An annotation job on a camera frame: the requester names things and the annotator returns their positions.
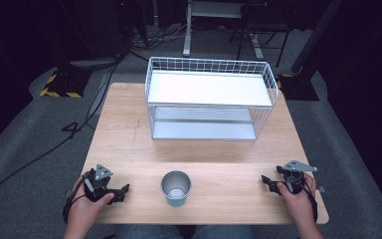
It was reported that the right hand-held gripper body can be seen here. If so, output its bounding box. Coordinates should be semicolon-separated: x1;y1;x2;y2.
276;159;318;196

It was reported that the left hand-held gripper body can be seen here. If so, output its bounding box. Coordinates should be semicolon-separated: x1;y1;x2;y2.
83;162;114;203

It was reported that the metal cup with teal base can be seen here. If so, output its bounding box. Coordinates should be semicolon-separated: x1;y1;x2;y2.
160;170;192;208

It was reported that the white wire shelf rack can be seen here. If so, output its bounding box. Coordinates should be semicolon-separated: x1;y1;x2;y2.
144;56;280;141

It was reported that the person's right hand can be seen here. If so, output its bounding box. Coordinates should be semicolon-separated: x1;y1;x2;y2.
276;172;318;223

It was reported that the person's left hand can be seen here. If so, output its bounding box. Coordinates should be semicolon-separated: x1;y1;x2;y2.
65;176;116;223

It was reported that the person's left leg in jeans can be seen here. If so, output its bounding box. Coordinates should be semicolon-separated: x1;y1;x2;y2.
113;224;184;239

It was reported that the person's leg in jeans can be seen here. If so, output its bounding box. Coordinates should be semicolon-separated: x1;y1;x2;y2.
113;224;184;239
192;224;257;239

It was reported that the person's right leg in jeans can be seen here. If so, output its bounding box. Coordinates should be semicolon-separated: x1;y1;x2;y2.
192;224;257;239

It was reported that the yellow black striped stand base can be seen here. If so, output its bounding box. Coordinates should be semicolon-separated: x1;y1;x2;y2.
39;68;93;100
276;73;320;102

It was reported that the black slanted pole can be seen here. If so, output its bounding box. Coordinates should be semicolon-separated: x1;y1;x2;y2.
289;0;345;75

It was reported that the black chair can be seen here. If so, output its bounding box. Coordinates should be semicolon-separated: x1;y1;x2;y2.
228;2;293;69

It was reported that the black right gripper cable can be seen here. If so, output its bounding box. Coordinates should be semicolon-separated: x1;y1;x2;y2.
287;171;319;224

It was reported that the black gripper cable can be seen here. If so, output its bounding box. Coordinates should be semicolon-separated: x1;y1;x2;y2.
62;172;96;224
287;171;319;224

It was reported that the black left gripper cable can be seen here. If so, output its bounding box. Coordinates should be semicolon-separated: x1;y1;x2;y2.
62;172;96;224

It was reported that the long black floor cable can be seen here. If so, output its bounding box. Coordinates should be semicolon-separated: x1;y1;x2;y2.
0;59;122;207

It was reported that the bundle of floor cables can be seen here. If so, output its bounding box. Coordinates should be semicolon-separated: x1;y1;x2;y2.
125;19;193;63

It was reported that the white desk frame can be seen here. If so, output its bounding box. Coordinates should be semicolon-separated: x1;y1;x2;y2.
182;0;267;62

